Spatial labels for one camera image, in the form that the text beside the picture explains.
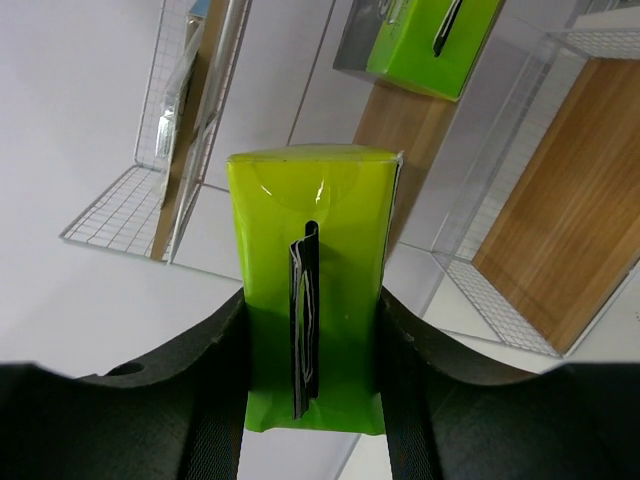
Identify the blue clear razor blister pack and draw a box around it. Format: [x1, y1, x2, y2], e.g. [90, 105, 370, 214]
[155, 1, 210, 205]

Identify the green black razor box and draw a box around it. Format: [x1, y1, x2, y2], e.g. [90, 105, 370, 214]
[226, 144, 403, 435]
[333, 0, 503, 102]

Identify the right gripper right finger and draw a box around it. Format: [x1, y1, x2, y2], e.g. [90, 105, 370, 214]
[375, 291, 639, 479]

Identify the white wire wooden shelf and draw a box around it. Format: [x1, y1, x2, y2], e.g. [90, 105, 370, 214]
[62, 1, 639, 358]

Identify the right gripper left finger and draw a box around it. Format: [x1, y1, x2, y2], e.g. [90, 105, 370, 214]
[1, 293, 250, 479]

